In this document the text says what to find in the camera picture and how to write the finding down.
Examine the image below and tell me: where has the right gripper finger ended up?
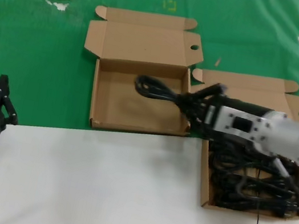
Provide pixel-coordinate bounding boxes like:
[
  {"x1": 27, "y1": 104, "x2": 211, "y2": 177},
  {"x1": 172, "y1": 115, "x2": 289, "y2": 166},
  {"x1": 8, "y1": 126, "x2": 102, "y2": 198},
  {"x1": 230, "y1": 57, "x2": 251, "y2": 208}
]
[
  {"x1": 179, "y1": 76, "x2": 229, "y2": 108},
  {"x1": 178, "y1": 106, "x2": 220, "y2": 137}
]

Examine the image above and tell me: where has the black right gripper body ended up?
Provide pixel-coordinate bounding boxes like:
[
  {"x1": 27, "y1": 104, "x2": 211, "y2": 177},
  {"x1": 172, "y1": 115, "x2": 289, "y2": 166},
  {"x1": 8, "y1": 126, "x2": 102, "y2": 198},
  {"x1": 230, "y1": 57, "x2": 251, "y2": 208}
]
[{"x1": 189, "y1": 93, "x2": 287, "y2": 162}]

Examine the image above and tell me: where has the open brown cardboard box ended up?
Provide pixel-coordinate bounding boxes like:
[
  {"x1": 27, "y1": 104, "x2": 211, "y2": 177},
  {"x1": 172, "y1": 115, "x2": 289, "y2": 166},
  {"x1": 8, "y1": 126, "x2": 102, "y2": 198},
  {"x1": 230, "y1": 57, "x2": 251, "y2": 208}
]
[
  {"x1": 70, "y1": 1, "x2": 211, "y2": 146},
  {"x1": 168, "y1": 63, "x2": 299, "y2": 224}
]

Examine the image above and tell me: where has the green table cloth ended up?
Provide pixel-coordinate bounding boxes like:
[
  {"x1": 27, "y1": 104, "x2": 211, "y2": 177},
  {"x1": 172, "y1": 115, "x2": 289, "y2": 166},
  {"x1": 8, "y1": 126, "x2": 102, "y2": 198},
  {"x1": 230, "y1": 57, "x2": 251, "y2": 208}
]
[{"x1": 0, "y1": 0, "x2": 299, "y2": 181}]

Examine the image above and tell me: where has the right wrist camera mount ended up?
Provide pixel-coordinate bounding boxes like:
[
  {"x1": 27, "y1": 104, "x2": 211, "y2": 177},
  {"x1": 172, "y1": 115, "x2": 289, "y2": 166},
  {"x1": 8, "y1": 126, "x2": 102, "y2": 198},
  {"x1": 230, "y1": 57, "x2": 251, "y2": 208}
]
[{"x1": 203, "y1": 102, "x2": 266, "y2": 143}]

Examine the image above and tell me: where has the silver tipped robot cable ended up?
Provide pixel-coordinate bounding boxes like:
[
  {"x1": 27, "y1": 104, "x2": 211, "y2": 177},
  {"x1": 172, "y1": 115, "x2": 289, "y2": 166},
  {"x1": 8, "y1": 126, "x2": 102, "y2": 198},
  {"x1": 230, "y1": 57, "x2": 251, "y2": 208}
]
[{"x1": 270, "y1": 156, "x2": 294, "y2": 180}]

